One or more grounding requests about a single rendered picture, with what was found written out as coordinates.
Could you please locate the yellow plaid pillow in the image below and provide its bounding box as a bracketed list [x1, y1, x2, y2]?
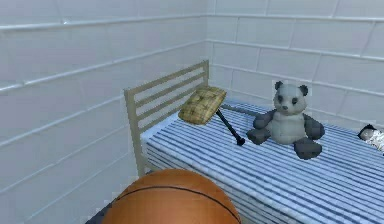
[177, 85, 228, 126]

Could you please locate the white doll with black hair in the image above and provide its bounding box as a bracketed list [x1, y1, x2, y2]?
[357, 124, 384, 153]

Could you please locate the orange basketball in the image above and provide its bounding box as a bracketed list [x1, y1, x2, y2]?
[100, 168, 243, 224]

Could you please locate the blue striped bed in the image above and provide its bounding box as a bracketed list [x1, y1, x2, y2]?
[123, 59, 384, 224]

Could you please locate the black baseball bat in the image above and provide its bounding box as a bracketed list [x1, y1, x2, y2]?
[215, 108, 246, 147]

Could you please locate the grey panda plush toy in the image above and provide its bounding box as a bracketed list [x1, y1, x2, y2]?
[246, 80, 326, 161]

